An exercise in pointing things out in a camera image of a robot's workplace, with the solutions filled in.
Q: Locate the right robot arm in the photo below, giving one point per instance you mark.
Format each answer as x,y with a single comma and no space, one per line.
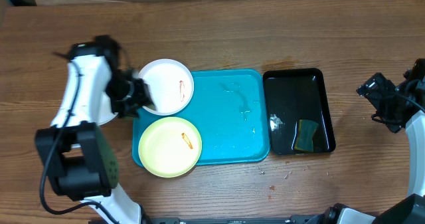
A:
410,209

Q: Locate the green yellow sponge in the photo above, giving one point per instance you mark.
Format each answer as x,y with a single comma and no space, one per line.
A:
305,131

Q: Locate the white plate with red stain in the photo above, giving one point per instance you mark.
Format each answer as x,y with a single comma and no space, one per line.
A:
170,84

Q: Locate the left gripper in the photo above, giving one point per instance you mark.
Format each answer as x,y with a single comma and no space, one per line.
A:
145,99

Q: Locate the yellow plate with food scrap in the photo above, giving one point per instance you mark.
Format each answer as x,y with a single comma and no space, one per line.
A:
164,153

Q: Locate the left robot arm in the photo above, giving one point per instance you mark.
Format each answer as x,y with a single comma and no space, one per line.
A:
79,167

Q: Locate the orange food scrap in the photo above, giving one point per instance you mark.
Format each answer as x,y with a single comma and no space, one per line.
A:
187,140

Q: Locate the teal plastic tray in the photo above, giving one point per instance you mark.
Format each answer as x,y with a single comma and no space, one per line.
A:
228,109

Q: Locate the white plate with crumbs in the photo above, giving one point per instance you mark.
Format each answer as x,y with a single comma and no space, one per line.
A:
105,111

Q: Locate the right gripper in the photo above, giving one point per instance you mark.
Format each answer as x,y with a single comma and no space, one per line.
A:
387,119

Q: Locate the black rectangular water tray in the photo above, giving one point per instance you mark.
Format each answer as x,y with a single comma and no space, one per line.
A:
293,95

